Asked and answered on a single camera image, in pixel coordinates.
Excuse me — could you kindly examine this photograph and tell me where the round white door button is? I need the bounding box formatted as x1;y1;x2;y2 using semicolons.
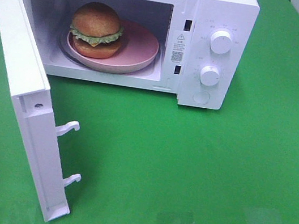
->
193;91;211;105

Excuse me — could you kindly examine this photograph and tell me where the pink round plate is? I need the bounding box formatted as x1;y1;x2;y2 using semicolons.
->
63;20;160;74

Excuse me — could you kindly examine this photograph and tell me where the burger with lettuce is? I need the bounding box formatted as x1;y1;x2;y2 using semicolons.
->
70;2;124;59

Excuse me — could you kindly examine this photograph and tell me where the white microwave door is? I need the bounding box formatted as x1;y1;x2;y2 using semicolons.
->
0;0;81;222

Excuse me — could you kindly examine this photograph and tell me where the lower white microwave knob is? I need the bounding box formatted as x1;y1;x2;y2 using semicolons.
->
200;66;220;87

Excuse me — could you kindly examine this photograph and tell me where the white microwave knob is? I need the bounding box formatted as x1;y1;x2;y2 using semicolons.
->
200;66;220;87
210;28;233;54

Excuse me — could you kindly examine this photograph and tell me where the white microwave oven body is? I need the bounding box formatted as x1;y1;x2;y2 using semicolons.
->
23;0;260;109

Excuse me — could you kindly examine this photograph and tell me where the upper white microwave knob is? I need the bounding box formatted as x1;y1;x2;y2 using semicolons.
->
210;28;233;54

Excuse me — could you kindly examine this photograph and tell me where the glass microwave turntable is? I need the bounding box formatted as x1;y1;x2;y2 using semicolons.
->
54;27;161;81

